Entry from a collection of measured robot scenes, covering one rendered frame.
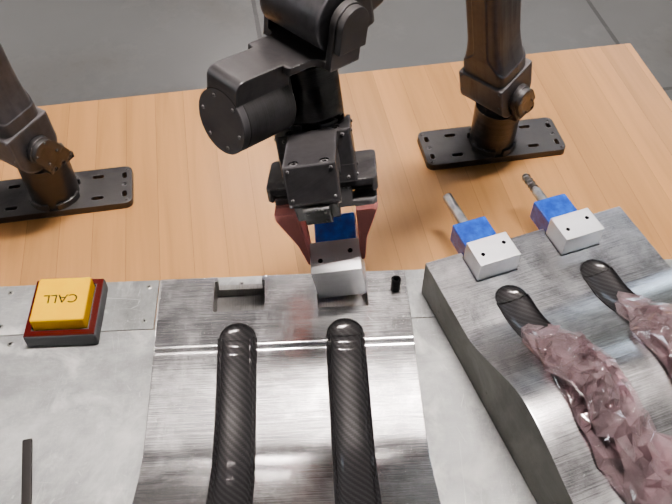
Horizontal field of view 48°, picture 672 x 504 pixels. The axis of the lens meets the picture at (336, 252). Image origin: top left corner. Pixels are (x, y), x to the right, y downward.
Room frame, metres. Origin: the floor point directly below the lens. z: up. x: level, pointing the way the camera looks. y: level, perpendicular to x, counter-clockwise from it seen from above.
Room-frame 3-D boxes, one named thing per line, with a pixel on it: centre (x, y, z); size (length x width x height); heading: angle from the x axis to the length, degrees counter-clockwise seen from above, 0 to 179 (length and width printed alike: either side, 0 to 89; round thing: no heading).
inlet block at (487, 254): (0.58, -0.16, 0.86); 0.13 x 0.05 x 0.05; 20
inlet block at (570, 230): (0.62, -0.26, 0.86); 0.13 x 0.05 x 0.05; 20
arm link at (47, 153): (0.69, 0.37, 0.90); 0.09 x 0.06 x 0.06; 59
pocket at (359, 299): (0.48, -0.01, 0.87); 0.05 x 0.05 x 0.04; 3
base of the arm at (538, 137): (0.80, -0.22, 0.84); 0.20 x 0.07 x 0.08; 100
